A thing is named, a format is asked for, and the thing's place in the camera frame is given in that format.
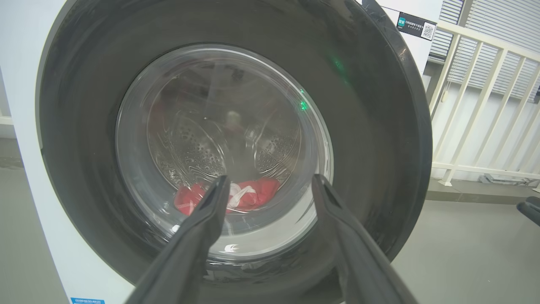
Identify white front-load washing machine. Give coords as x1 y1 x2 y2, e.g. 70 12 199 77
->
0 0 444 304

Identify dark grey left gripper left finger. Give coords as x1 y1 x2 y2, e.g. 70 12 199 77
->
126 175 231 304

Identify white slatted railing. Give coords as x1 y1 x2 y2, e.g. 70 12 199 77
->
428 20 540 193

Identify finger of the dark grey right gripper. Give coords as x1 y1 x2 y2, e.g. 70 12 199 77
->
516 196 540 227

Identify red and white garment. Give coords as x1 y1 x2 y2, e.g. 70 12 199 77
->
174 177 281 216

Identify black QR code sticker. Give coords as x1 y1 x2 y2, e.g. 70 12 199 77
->
397 12 437 41

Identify grey window blinds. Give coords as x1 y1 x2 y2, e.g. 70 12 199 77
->
429 0 540 102

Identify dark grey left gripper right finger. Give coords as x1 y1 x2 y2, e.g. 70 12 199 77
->
311 174 419 304

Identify dark round glass washer door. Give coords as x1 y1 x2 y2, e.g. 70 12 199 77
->
36 0 433 304

